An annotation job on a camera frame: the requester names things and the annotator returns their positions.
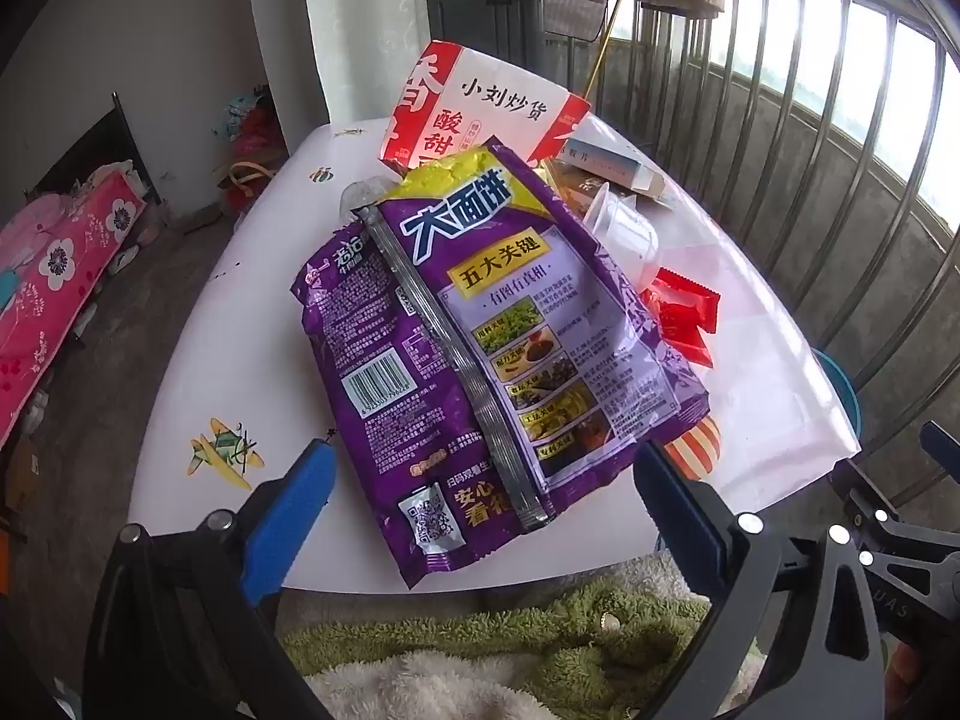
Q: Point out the pile of colourful clothes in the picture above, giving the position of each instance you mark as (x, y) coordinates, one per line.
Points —
(251, 142)

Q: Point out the dark plastic cabinet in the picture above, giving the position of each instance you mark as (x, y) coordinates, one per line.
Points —
(480, 22)

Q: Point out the red candy wrapper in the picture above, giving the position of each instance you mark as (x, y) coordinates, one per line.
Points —
(682, 345)
(686, 300)

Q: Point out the red white snack bag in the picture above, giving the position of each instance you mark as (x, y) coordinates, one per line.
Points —
(487, 105)

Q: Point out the white blue medicine box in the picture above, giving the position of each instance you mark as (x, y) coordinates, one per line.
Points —
(607, 165)

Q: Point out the black bed frame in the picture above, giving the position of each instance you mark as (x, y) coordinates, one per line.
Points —
(90, 150)

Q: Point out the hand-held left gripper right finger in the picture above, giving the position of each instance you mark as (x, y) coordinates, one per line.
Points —
(675, 506)

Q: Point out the yellow broom stick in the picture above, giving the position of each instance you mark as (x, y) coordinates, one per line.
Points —
(604, 49)

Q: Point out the white patterned curtain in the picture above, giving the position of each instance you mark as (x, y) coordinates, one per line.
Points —
(360, 30)

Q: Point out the green white fluffy garment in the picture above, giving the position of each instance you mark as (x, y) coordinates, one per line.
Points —
(525, 652)

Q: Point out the pink printed tablecloth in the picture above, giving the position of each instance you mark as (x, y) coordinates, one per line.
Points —
(247, 315)

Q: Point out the grey checked hanging cloth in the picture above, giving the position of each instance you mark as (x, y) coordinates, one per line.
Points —
(574, 11)

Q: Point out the blue plastic basket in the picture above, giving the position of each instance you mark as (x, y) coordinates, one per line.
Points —
(844, 397)

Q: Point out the metal balcony railing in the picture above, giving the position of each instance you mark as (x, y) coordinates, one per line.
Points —
(885, 7)

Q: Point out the pink floral blanket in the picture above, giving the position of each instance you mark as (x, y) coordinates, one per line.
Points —
(52, 277)

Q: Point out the purple noodle packet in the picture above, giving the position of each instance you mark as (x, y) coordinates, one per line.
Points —
(450, 315)

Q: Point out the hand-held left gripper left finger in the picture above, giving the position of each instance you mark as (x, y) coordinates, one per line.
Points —
(300, 495)

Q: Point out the clear plastic cup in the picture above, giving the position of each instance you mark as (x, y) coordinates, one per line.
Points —
(622, 232)

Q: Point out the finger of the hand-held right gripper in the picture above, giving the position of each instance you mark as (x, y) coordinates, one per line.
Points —
(939, 446)

